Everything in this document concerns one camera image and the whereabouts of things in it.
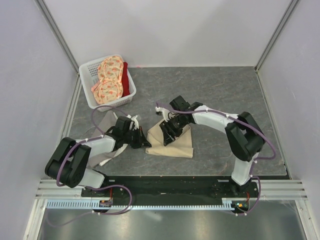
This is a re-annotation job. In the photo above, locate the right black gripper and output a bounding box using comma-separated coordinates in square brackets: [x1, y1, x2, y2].
[159, 114, 187, 147]

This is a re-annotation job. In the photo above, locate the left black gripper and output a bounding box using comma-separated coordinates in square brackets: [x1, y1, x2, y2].
[122, 126, 151, 149]

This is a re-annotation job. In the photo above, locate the beige cloth napkin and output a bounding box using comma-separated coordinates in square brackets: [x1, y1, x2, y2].
[145, 122, 194, 159]

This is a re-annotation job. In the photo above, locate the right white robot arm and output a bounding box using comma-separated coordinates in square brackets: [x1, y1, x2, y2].
[155, 95, 266, 197]

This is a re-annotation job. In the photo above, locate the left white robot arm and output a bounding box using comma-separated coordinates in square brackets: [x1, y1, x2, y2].
[44, 115, 152, 197]

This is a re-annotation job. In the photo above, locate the grey cloth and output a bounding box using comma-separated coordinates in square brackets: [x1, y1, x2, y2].
[87, 111, 128, 169]

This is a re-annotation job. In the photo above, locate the red cloth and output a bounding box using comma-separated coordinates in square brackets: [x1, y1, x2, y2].
[121, 62, 130, 97]

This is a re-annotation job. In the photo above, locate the orange floral cloth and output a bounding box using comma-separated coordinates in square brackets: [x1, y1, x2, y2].
[91, 55, 124, 105]

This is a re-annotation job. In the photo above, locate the white plastic basket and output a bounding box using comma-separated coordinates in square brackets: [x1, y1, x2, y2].
[79, 54, 137, 112]

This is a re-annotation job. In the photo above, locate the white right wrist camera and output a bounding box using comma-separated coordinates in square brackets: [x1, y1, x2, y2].
[155, 106, 171, 122]

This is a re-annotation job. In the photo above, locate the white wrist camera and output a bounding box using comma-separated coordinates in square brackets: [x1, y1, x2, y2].
[126, 114, 141, 130]
[155, 106, 171, 122]

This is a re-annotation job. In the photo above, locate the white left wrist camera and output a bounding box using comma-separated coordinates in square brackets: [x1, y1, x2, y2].
[126, 114, 141, 130]

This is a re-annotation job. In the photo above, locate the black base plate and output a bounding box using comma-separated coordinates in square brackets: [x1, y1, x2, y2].
[79, 174, 259, 201]

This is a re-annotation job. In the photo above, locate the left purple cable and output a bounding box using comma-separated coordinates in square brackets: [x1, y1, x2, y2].
[46, 104, 132, 227]

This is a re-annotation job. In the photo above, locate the slotted cable duct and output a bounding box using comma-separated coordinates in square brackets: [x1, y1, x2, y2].
[46, 199, 235, 211]

